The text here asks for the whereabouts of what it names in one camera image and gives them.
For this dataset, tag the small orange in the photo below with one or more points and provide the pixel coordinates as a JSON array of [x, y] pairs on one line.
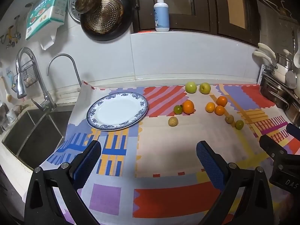
[[210, 107], [219, 110], [222, 101]]

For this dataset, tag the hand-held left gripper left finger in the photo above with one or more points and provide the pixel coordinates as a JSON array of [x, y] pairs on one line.
[[88, 161]]

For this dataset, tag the green and white tissue pack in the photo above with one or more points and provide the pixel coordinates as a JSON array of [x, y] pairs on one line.
[[45, 11]]

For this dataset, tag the large orange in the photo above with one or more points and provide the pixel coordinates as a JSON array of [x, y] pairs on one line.
[[188, 107]]

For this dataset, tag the blue and white pump bottle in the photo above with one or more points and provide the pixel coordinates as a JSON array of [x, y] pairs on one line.
[[161, 14]]

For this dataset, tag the chrome pull-down faucet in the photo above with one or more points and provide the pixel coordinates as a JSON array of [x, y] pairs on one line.
[[25, 75]]

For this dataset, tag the perforated metal steamer plate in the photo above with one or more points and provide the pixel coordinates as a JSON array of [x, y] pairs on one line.
[[75, 0]]

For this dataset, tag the stainless steel pot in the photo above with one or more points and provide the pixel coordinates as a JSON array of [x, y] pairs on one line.
[[279, 96]]

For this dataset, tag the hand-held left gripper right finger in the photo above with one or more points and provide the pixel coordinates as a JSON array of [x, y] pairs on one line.
[[209, 161]]

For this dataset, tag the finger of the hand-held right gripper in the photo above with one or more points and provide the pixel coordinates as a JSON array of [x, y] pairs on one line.
[[293, 130], [271, 145]]

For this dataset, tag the green apple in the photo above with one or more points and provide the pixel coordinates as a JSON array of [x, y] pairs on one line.
[[205, 88], [191, 87]]

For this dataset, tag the metal spatula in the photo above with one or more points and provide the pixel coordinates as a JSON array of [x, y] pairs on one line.
[[291, 77]]

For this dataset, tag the slim gooseneck faucet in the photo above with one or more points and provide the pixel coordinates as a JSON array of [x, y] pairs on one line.
[[70, 63]]

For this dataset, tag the colourful printed cloth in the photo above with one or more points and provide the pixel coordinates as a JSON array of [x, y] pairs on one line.
[[168, 150]]

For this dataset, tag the stainless steel sink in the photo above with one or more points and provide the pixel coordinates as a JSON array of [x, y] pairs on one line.
[[30, 136]]

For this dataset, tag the yellow bicycle wall hook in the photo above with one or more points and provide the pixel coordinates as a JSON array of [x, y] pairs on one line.
[[10, 34]]

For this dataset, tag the white wall socket panel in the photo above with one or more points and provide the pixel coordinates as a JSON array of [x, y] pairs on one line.
[[263, 73]]

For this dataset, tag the black frying pan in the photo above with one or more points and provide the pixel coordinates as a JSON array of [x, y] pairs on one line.
[[124, 21]]

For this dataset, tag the blue-rimmed white plate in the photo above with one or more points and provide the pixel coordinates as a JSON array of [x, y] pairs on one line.
[[117, 111]]

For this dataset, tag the golden perforated strainer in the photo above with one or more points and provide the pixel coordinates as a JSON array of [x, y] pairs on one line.
[[104, 16]]

